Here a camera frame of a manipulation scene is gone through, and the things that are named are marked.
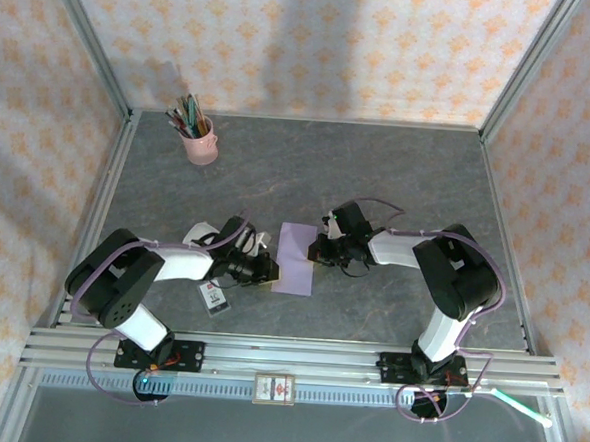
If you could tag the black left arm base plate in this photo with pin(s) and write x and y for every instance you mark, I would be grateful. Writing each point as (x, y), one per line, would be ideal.
(186, 354)

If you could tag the aluminium frame post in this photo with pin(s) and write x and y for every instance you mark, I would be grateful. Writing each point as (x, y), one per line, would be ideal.
(90, 43)
(528, 70)

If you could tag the thin aluminium cross rail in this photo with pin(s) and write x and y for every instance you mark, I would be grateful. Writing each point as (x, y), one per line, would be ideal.
(306, 118)

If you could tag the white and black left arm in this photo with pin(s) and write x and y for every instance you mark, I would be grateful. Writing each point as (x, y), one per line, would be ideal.
(116, 280)

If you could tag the dark coloured pencil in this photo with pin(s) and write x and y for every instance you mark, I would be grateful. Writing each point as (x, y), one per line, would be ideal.
(183, 116)

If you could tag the printed card in clear sleeve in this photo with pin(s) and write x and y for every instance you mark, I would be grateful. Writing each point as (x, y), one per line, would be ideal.
(215, 301)

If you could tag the teal coloured pencil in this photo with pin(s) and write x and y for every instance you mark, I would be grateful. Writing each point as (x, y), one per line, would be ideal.
(197, 122)

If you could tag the pink cup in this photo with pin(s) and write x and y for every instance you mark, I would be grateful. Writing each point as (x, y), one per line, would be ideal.
(201, 147)

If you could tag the red striped pencil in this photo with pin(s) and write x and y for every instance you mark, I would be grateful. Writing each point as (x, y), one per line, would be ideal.
(177, 123)

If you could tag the aluminium side rail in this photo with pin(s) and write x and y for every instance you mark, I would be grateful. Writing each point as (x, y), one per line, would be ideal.
(97, 219)
(507, 244)

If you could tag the aluminium mounting rail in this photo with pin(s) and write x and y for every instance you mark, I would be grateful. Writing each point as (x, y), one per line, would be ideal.
(291, 361)

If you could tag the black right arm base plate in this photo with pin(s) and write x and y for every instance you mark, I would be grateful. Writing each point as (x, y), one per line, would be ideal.
(391, 367)

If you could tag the lilac paper sheet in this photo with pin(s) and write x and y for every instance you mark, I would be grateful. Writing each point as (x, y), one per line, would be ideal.
(294, 276)

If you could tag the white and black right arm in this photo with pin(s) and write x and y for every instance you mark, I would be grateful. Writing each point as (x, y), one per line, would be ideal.
(452, 276)

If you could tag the green and white stick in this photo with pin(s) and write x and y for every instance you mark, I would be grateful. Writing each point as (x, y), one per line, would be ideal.
(519, 406)

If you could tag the label tag on rail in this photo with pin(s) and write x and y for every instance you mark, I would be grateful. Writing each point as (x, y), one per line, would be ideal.
(274, 390)

